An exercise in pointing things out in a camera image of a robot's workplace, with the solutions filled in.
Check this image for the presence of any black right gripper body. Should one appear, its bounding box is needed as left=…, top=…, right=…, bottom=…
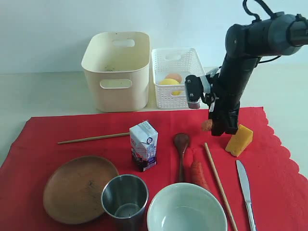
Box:
left=209, top=55, right=259, bottom=120

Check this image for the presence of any fried chicken nugget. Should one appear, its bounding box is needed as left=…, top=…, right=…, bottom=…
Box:
left=201, top=119, right=213, bottom=131

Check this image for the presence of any yellow cheese wedge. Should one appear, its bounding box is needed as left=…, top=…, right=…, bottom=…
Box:
left=225, top=124, right=253, bottom=157

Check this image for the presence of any brown egg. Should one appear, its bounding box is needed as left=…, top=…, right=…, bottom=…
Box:
left=165, top=73, right=182, bottom=83

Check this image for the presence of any yellow lemon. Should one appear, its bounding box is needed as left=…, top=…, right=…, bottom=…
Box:
left=158, top=78, right=182, bottom=96

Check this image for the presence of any small milk carton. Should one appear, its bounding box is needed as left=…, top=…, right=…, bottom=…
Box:
left=129, top=120, right=158, bottom=172

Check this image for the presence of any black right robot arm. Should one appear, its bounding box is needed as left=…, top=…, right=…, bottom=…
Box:
left=209, top=12, right=308, bottom=136

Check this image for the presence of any dark wooden spoon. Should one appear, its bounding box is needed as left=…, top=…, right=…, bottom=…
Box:
left=173, top=133, right=190, bottom=182

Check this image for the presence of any right wooden chopstick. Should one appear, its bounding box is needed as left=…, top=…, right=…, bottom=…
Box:
left=204, top=142, right=238, bottom=231

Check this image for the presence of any wooden chopstick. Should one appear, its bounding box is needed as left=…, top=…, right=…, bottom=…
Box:
left=57, top=132, right=129, bottom=144
left=204, top=142, right=238, bottom=231

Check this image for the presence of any orange carrot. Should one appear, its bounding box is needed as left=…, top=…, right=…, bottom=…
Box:
left=190, top=161, right=210, bottom=191

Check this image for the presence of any steel table knife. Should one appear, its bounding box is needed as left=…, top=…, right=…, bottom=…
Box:
left=236, top=160, right=257, bottom=231

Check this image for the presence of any white perforated plastic basket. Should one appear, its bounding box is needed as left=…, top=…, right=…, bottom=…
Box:
left=151, top=48, right=205, bottom=109

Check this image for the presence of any pale green ceramic bowl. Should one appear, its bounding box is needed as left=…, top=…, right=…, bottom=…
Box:
left=147, top=183, right=228, bottom=231

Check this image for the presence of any left wooden chopstick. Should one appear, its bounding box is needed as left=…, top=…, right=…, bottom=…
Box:
left=57, top=132, right=129, bottom=144

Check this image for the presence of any cream plastic bin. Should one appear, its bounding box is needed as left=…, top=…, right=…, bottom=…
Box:
left=81, top=32, right=151, bottom=112

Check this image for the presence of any stainless steel cup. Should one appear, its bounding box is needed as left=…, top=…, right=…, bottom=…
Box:
left=101, top=174, right=149, bottom=231

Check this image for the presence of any brown wooden plate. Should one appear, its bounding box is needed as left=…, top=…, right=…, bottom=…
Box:
left=43, top=155, right=119, bottom=225

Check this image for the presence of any red table cloth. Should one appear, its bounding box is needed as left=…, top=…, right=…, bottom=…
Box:
left=0, top=107, right=308, bottom=231

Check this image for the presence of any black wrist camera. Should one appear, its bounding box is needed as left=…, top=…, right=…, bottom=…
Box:
left=185, top=75, right=204, bottom=109

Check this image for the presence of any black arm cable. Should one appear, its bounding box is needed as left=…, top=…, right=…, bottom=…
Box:
left=242, top=0, right=306, bottom=27

